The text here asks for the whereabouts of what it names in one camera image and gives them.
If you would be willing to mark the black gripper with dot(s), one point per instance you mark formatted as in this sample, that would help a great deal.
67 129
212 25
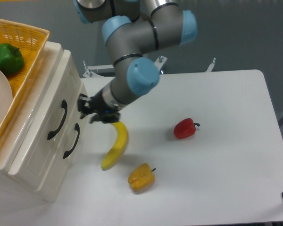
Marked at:
97 106

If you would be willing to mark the white top drawer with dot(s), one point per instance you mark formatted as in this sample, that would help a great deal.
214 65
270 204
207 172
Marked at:
35 154

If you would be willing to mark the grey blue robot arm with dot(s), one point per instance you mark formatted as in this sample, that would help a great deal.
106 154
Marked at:
129 35

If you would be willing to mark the white drawer cabinet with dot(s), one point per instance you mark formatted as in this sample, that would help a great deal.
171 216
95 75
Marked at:
17 130

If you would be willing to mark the yellow banana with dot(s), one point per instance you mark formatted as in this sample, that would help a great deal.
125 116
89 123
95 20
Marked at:
117 148

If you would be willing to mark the yellow bell pepper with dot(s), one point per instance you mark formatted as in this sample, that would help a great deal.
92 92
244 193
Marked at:
141 177

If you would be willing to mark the yellow woven basket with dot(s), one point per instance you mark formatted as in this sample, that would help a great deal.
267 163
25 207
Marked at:
30 40

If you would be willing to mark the green bell pepper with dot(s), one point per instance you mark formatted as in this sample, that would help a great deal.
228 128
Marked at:
11 60

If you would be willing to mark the red bell pepper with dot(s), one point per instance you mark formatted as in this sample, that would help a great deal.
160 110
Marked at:
185 128

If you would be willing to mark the black lower drawer handle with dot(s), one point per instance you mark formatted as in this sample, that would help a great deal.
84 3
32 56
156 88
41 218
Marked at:
74 141

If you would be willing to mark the black drawer handle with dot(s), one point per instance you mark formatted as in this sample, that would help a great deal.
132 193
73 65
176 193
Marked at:
74 141
60 120

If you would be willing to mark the black top drawer handle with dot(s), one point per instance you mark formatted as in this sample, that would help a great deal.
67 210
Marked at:
60 120

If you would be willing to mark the metal table bracket far left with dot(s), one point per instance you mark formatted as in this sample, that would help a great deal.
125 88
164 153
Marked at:
98 71

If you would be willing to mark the metal table bracket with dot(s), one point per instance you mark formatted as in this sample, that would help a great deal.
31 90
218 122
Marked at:
211 66
159 63
98 71

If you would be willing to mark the metal table bracket right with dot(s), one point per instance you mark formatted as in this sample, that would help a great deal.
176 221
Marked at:
211 66

